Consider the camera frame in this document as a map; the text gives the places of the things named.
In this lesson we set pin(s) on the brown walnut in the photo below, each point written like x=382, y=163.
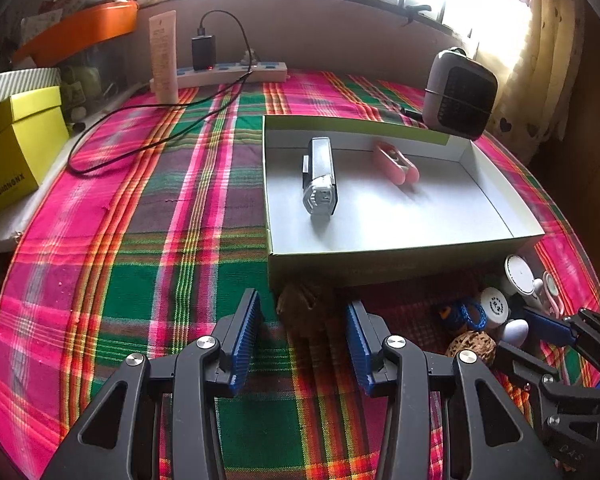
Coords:
x=300, y=305
x=467, y=341

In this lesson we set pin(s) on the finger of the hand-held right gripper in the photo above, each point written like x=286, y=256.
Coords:
x=547, y=327
x=575, y=410

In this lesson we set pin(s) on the grey desk heater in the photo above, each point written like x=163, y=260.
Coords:
x=460, y=95

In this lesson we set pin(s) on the white cream tube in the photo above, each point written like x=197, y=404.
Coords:
x=164, y=60

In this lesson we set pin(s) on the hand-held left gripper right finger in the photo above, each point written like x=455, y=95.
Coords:
x=357, y=350

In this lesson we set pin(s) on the white printed round hook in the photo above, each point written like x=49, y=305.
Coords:
x=495, y=306

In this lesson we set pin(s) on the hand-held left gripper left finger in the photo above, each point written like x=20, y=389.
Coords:
x=245, y=340

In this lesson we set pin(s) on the grey bike light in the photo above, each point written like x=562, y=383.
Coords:
x=321, y=180

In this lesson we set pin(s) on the striped box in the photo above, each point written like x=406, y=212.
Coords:
x=15, y=82

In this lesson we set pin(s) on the clear plastic container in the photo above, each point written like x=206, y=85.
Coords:
x=87, y=80

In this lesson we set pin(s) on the orange tray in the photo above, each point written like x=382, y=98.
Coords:
x=80, y=30

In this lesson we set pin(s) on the black pen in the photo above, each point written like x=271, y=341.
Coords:
x=410, y=111

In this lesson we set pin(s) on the white power strip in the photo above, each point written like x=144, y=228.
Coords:
x=230, y=72

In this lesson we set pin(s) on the plaid tablecloth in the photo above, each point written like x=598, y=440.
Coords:
x=155, y=235

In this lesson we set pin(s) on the white round knob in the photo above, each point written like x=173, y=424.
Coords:
x=519, y=271

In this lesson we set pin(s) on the white cardboard box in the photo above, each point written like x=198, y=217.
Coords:
x=405, y=220

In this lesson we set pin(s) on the pink hair clip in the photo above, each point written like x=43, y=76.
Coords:
x=395, y=162
x=550, y=285

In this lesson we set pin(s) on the white plug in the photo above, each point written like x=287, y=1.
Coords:
x=250, y=59

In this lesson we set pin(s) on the white ball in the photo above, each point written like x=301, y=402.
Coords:
x=515, y=331

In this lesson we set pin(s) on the heart print curtain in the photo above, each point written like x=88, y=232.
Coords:
x=545, y=60

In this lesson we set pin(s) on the yellow cardboard box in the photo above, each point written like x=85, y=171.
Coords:
x=15, y=160

